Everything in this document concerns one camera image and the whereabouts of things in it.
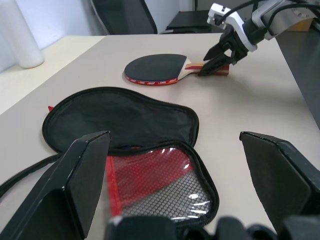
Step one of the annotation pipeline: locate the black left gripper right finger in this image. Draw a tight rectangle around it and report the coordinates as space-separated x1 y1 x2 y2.
239 131 320 236

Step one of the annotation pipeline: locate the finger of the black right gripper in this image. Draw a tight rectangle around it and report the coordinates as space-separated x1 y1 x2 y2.
203 41 234 62
198 53 237 77

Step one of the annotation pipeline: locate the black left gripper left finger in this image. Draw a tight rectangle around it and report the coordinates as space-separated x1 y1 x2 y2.
0 130 111 240

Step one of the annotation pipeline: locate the red black table tennis paddle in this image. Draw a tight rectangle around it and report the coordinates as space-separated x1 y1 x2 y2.
123 53 230 88

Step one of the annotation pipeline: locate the black zippered paddle case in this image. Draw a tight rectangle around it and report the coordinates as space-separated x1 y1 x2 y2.
0 86 220 231

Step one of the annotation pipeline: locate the black flat stand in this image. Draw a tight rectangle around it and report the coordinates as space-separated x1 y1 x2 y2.
159 10 221 35

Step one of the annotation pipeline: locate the brown cardboard box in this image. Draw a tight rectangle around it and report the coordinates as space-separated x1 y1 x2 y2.
287 19 313 33

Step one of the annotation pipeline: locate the dark grey side panel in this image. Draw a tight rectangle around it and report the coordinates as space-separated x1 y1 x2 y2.
274 18 320 126

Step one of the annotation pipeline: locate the black office chair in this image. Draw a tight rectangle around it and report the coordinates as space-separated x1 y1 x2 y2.
89 0 159 36

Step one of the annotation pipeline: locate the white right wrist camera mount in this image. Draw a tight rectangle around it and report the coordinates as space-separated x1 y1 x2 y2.
206 2 258 53

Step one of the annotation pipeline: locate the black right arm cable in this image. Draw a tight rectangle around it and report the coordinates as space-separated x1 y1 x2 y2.
214 0 301 36

